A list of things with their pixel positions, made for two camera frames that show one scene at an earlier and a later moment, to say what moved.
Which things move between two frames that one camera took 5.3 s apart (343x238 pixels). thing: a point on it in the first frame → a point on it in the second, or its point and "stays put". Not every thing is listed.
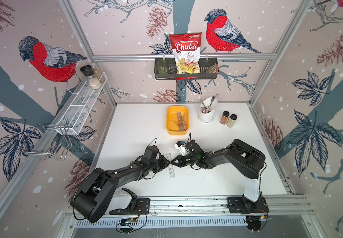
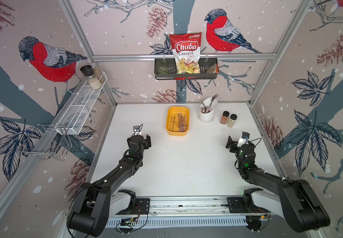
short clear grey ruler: [171, 167] → [172, 123]
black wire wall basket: [166, 69] stays put
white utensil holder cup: [207, 109] stays put
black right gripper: [179, 160] → [233, 145]
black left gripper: [164, 163] → [146, 142]
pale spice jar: [231, 121] stays put
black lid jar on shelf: [87, 70] stays put
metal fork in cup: [212, 98] stays put
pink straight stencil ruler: [182, 121] stays put
